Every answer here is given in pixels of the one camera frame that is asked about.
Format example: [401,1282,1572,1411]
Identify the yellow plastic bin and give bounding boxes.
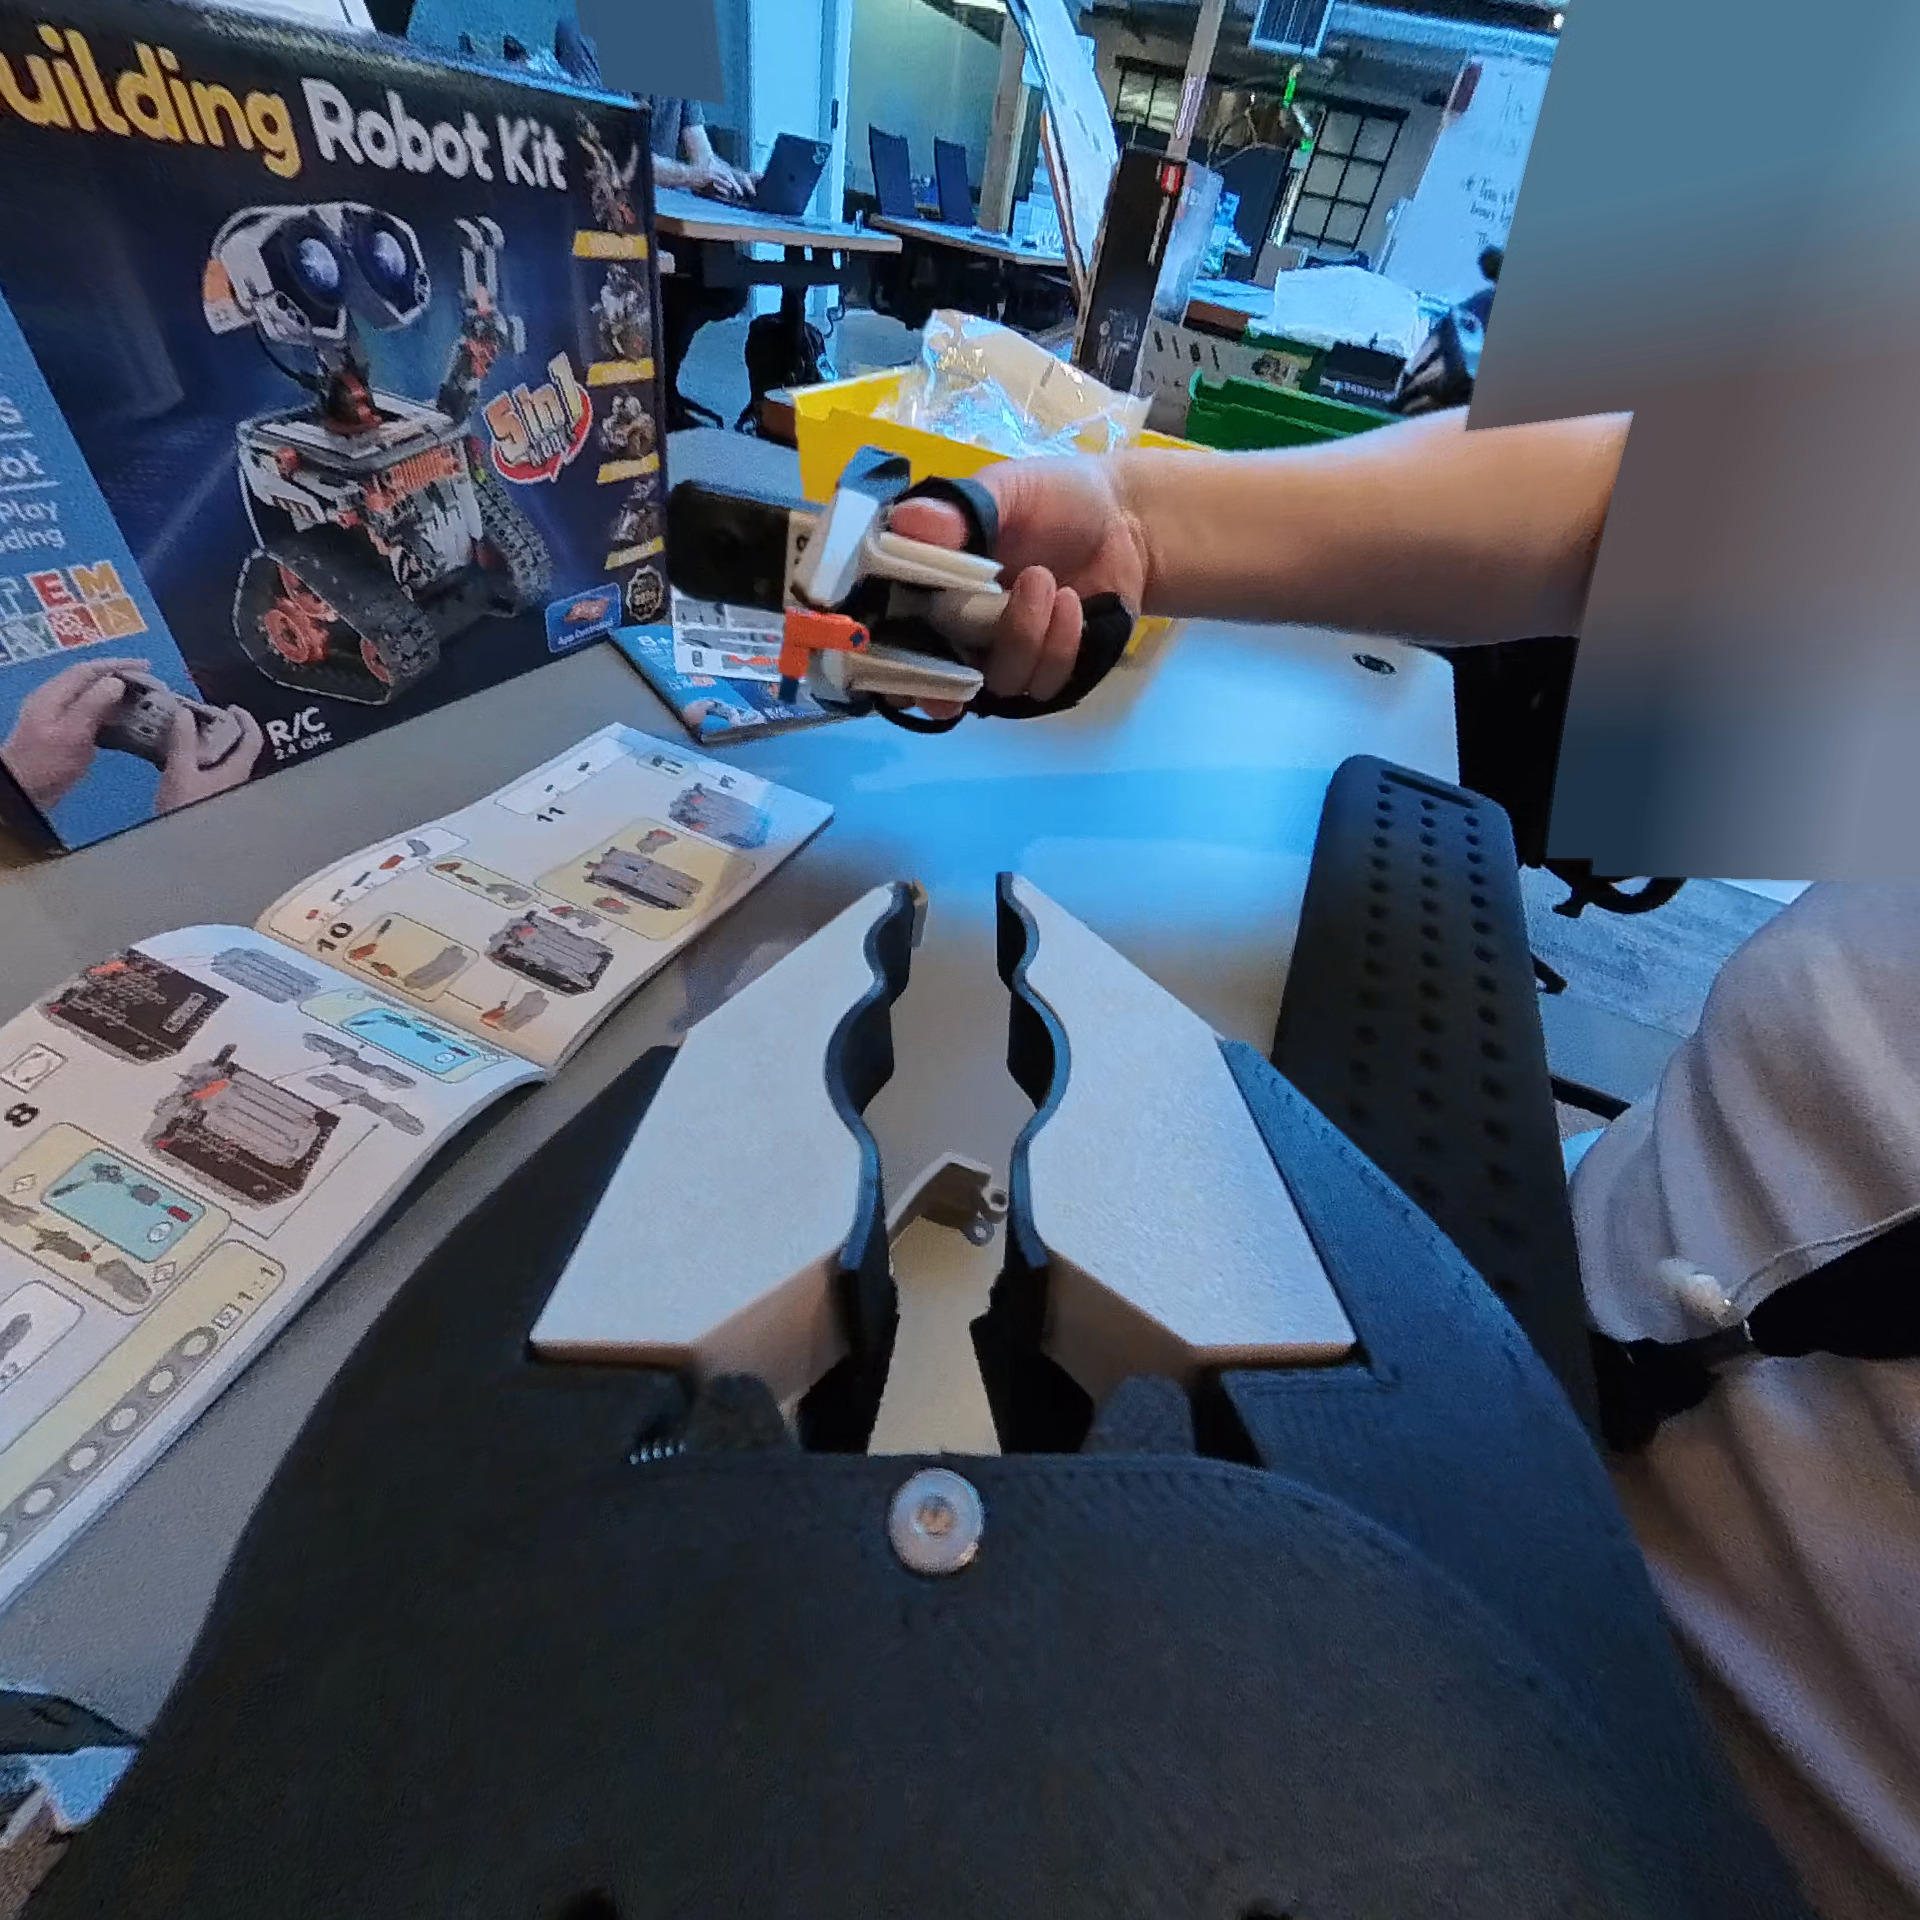
[766,369,1220,664]

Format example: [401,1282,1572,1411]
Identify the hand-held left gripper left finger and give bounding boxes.
[528,882,929,1455]

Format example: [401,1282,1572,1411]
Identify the blue robot kit box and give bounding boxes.
[0,0,672,858]

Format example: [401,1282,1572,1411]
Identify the person's right forearm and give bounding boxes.
[1118,405,1637,650]

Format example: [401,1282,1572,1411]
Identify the slanted white board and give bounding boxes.
[1005,0,1126,272]

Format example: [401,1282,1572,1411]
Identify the orange building piece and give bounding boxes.
[778,605,876,704]

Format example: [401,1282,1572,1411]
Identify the white whiteboard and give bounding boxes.
[1388,54,1554,303]

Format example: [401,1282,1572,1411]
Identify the open laptop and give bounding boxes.
[742,133,835,221]

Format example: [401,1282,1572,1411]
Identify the robot sticker sheet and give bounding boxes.
[669,587,819,681]

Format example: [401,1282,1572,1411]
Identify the person in beige shirt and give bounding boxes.
[1558,879,1920,1920]

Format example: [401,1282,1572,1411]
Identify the black shoulder strap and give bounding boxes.
[1590,1231,1920,1449]

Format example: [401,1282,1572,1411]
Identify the grey curved building piece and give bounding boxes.
[885,1152,1011,1250]

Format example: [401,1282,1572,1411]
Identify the blue instruction booklet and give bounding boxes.
[618,622,873,747]

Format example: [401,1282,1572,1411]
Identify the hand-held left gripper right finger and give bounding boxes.
[972,871,1361,1455]

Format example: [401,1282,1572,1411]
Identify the white slotted crate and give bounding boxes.
[1131,323,1277,437]

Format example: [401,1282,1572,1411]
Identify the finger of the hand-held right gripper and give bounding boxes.
[810,639,986,714]
[787,449,909,609]

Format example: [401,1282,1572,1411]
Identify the grey desk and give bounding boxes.
[0,429,1466,1742]

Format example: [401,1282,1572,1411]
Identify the white plastic wrapping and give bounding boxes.
[1260,263,1427,362]

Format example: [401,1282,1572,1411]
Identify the clear plastic bags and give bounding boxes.
[907,307,1156,461]

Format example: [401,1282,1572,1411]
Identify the tall black box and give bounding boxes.
[1073,142,1187,400]

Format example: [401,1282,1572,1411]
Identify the background desk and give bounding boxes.
[652,189,904,325]
[872,210,1074,325]

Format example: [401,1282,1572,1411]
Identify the open building manual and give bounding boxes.
[0,722,837,1614]

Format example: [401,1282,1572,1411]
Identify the black backpack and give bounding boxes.
[737,317,835,430]

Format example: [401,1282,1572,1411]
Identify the black perforated office chair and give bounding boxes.
[1276,755,1629,1414]

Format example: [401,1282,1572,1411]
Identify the green plastic bin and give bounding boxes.
[1185,369,1443,454]

